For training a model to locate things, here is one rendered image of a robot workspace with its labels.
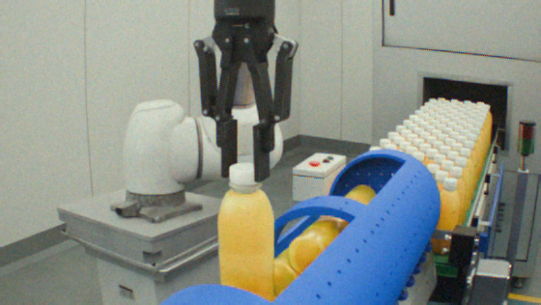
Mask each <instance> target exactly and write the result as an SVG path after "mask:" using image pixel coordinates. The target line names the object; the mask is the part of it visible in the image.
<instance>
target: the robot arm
mask: <svg viewBox="0 0 541 305"><path fill-rule="evenodd" d="M274 19H275V0H214V28H213V30H212V34H211V35H210V36H208V37H206V38H204V39H201V40H195V41H194V43H193V46H194V48H195V51H196V54H197V56H198V58H199V61H198V68H199V80H200V92H201V103H202V109H201V113H202V114H201V118H190V117H187V116H186V115H185V110H184V109H183V107H182V106H181V105H180V104H179V103H177V102H174V101H173V100H172V101H171V100H151V101H145V102H141V103H139V104H137V105H136V107H135V109H134V110H133V112H132V114H131V116H130V118H129V120H128V125H127V129H126V133H125V141H124V167H125V177H126V187H127V191H126V198H125V199H124V200H121V201H119V202H115V203H112V204H110V210H111V211H116V212H117V215H118V216H119V217H127V216H136V217H138V218H142V219H145V220H146V221H148V222H150V223H153V224H158V223H162V222H163V221H165V220H167V219H170V218H172V217H175V216H176V217H178V216H181V215H184V214H187V213H190V212H193V211H197V210H201V209H203V203H200V202H196V201H191V200H189V199H187V198H186V196H185V183H186V182H190V181H193V180H230V166H231V165H233V164H236V163H244V162H247V163H253V175H254V182H262V181H263V180H266V179H267V178H269V177H270V169H272V168H273V166H274V165H275V163H276V162H277V161H278V160H279V158H280V155H281V152H282V135H281V132H280V130H279V127H278V125H277V123H280V122H283V121H285V120H288V119H289V118H290V116H291V99H292V83H293V78H292V66H293V59H294V56H295V54H296V51H297V49H298V46H299V44H298V42H297V41H296V40H287V39H285V38H283V37H282V36H280V35H278V31H277V30H276V27H275V24H274ZM216 45H217V46H218V48H219V49H220V54H219V59H218V72H217V75H216V62H215V50H216ZM273 45H275V50H274V51H275V53H276V54H277V56H276V60H275V75H274V94H273V98H272V92H271V82H270V76H269V70H268V67H269V60H268V53H269V52H270V50H271V48H272V46H273Z"/></svg>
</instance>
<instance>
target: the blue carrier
mask: <svg viewBox="0 0 541 305"><path fill-rule="evenodd" d="M369 173H370V174H369ZM381 173H382V174H381ZM392 174H393V175H392ZM364 184H365V185H368V186H370V185H371V186H370V187H371V188H373V189H374V191H375V192H376V194H377V195H376V196H375V197H374V198H373V199H372V200H371V201H370V202H369V204H368V205H367V206H366V205H364V204H362V203H360V202H357V201H355V200H352V199H348V198H344V196H346V195H348V194H349V193H350V192H351V191H352V190H353V189H354V188H355V187H357V186H359V185H364ZM369 184H370V185H369ZM440 212H441V196H440V192H439V190H438V185H437V183H436V181H435V179H434V177H433V175H432V174H431V173H430V172H429V170H428V169H427V168H426V166H425V165H424V164H422V163H421V162H420V161H419V160H417V158H415V157H413V156H412V155H410V154H407V153H406V152H401V151H397V150H393V149H378V150H373V151H370V152H366V153H364V154H362V155H360V156H358V157H357V158H355V159H354V160H353V161H352V162H350V163H349V164H348V165H346V166H345V167H344V168H343V169H342V170H341V171H340V172H339V175H338V176H337V177H336V179H335V181H334V182H333V185H332V187H331V190H330V191H329V193H328V196H319V197H314V198H310V199H307V200H304V201H302V202H300V203H298V204H296V206H295V207H293V208H291V209H290V210H288V211H286V212H285V213H284V214H282V215H281V216H280V217H279V218H277V219H276V220H275V221H274V244H273V246H274V258H276V257H277V256H278V255H279V254H280V253H281V252H282V251H283V250H284V249H287V248H288V247H289V246H290V244H291V242H292V241H293V240H294V239H295V238H296V237H299V236H300V235H301V234H302V233H303V232H304V231H305V230H307V229H308V228H309V227H310V226H311V225H312V224H313V223H314V222H315V221H316V220H317V219H318V218H319V217H320V216H321V215H329V216H333V217H337V218H340V219H342V220H345V221H347V222H349V223H351V224H350V225H349V226H348V227H347V228H346V229H345V230H344V231H343V232H342V233H341V234H340V235H339V236H338V237H337V238H336V239H335V241H334V242H333V243H332V244H331V245H330V246H329V247H328V248H327V249H326V250H324V251H323V252H322V253H321V254H320V255H319V256H318V258H317V259H316V260H315V261H314V262H313V263H312V264H311V265H310V266H308V267H307V268H306V269H305V270H304V271H303V272H302V274H301V275H300V276H299V277H298V278H297V279H296V280H295V281H294V282H293V283H292V284H291V285H290V286H289V287H288V288H286V290H285V291H284V292H283V293H281V294H280V295H279V296H278V297H277V298H276V299H274V301H273V302H270V301H268V300H267V299H264V298H262V297H260V296H258V295H256V294H254V293H251V292H249V291H245V290H241V289H238V288H234V287H230V286H223V285H197V286H192V287H189V288H185V289H183V290H181V291H178V292H175V294H173V295H172V296H171V297H168V298H167V300H165V301H164V302H161V303H160V304H159V305H394V304H395V302H396V300H397V298H398V297H399V295H400V293H401V291H402V289H403V288H404V287H405V286H406V284H407V282H408V281H409V279H410V278H411V276H412V274H413V271H414V270H415V268H416V266H417V264H418V262H419V260H420V258H421V256H422V254H423V252H424V251H425V249H426V246H427V244H428V242H429V240H430V237H431V235H432V233H433V231H434V230H435V228H436V226H437V225H438V222H439V218H440ZM304 216H306V217H305V218H303V219H302V220H301V221H300V222H299V223H298V224H297V225H296V226H295V227H294V228H292V229H290V230H289V231H288V232H287V233H286V234H285V235H283V236H282V237H281V238H279V236H280V234H281V232H282V230H283V228H284V227H285V226H286V224H287V223H288V222H290V221H293V220H295V219H298V218H301V217H304Z"/></svg>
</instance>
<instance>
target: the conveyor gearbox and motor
mask: <svg viewBox="0 0 541 305"><path fill-rule="evenodd" d="M509 273H510V263H509V262H501V261H491V260H488V259H487V260H483V259H479V260H478V262H477V264H476V265H475V268H474V269H473V270H472V274H471V276H469V278H468V283H467V286H466V288H467V289H469V290H468V298H467V299H466V301H465V305H507V303H506V302H505V301H506V300H505V299H504V297H505V295H506V291H507V284H508V279H509Z"/></svg>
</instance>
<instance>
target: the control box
mask: <svg viewBox="0 0 541 305"><path fill-rule="evenodd" d="M329 155H332V156H333V157H334V159H330V162H324V161H323V160H324V158H327V157H328V156H329ZM318 157H319V158H318ZM316 158H318V159H316ZM313 159H314V160H317V161H321V162H322V163H320V164H318V166H311V164H309V163H308V162H309V161H311V160H313ZM345 166H346V156H344V155H335V154H326V153H315V154H314V155H312V156H311V157H309V158H307V159H306V160H304V161H303V162H302V163H300V164H299V165H297V166H296V167H295V168H294V169H293V174H294V176H293V199H294V200H298V201H304V200H307V199H310V198H314V197H319V196H328V193H329V191H330V190H331V187H332V185H333V182H334V181H335V179H336V177H337V176H338V175H339V172H340V171H341V170H342V169H343V168H344V167H345Z"/></svg>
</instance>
